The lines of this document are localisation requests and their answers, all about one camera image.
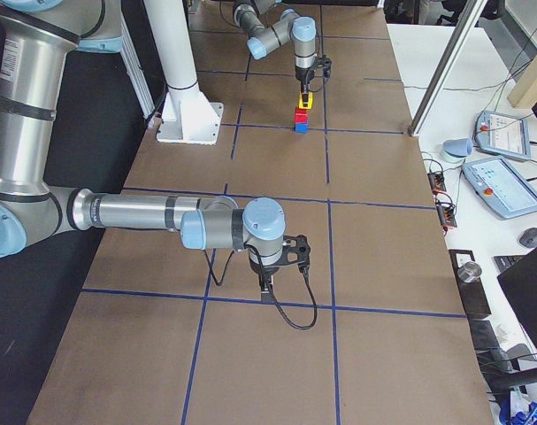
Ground metal cup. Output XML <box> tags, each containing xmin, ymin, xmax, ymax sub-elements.
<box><xmin>457</xmin><ymin>261</ymin><xmax>482</xmax><ymax>283</ymax></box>

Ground black computer mouse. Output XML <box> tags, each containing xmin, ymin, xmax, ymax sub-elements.
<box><xmin>518</xmin><ymin>228</ymin><xmax>537</xmax><ymax>249</ymax></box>

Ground blue wooden block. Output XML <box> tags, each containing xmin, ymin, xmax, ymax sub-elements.
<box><xmin>295</xmin><ymin>123</ymin><xmax>308</xmax><ymax>134</ymax></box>

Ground teach pendant tablet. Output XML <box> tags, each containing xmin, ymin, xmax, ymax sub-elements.
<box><xmin>462</xmin><ymin>156</ymin><xmax>537</xmax><ymax>220</ymax></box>
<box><xmin>473</xmin><ymin>111</ymin><xmax>532</xmax><ymax>161</ymax></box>

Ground wooden beam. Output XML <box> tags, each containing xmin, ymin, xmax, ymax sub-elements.
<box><xmin>508</xmin><ymin>55</ymin><xmax>537</xmax><ymax>109</ymax></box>

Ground yellow wooden block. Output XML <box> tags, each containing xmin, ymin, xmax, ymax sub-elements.
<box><xmin>298</xmin><ymin>91</ymin><xmax>313</xmax><ymax>110</ymax></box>

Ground black keyboard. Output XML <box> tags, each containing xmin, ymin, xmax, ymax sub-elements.
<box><xmin>493</xmin><ymin>255</ymin><xmax>524</xmax><ymax>273</ymax></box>

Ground red wooden block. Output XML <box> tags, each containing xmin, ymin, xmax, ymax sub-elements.
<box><xmin>294</xmin><ymin>107</ymin><xmax>309</xmax><ymax>125</ymax></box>

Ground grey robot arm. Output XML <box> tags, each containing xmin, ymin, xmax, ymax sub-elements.
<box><xmin>0</xmin><ymin>1</ymin><xmax>150</xmax><ymax>305</ymax></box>
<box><xmin>233</xmin><ymin>1</ymin><xmax>318</xmax><ymax>110</ymax></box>

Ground black monitor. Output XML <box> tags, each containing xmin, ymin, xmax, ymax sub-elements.
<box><xmin>497</xmin><ymin>248</ymin><xmax>537</xmax><ymax>348</ymax></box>

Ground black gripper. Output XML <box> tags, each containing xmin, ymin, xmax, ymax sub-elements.
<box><xmin>295</xmin><ymin>66</ymin><xmax>316</xmax><ymax>105</ymax></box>
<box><xmin>249</xmin><ymin>257</ymin><xmax>280</xmax><ymax>304</ymax></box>

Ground white camera stand post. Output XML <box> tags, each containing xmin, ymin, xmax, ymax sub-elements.
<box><xmin>144</xmin><ymin>0</ymin><xmax>224</xmax><ymax>145</ymax></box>

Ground light blue tape roll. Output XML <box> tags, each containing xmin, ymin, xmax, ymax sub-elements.
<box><xmin>441</xmin><ymin>137</ymin><xmax>473</xmax><ymax>163</ymax></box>

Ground black box under cup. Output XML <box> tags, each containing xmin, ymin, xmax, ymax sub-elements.
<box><xmin>449</xmin><ymin>249</ymin><xmax>491</xmax><ymax>320</ymax></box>

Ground orange black connector block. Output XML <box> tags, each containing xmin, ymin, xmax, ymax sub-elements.
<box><xmin>427</xmin><ymin>171</ymin><xmax>447</xmax><ymax>195</ymax></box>

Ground aluminium frame post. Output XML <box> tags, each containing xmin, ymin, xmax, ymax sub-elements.
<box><xmin>408</xmin><ymin>0</ymin><xmax>487</xmax><ymax>136</ymax></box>

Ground near teach pendant tablet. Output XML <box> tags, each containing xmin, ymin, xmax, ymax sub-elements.
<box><xmin>462</xmin><ymin>156</ymin><xmax>537</xmax><ymax>220</ymax></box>

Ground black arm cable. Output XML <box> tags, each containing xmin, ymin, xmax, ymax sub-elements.
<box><xmin>208</xmin><ymin>243</ymin><xmax>318</xmax><ymax>329</ymax></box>
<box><xmin>301</xmin><ymin>54</ymin><xmax>334</xmax><ymax>95</ymax></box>

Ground far teach pendant tablet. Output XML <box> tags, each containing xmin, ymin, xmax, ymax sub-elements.
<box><xmin>473</xmin><ymin>111</ymin><xmax>532</xmax><ymax>161</ymax></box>

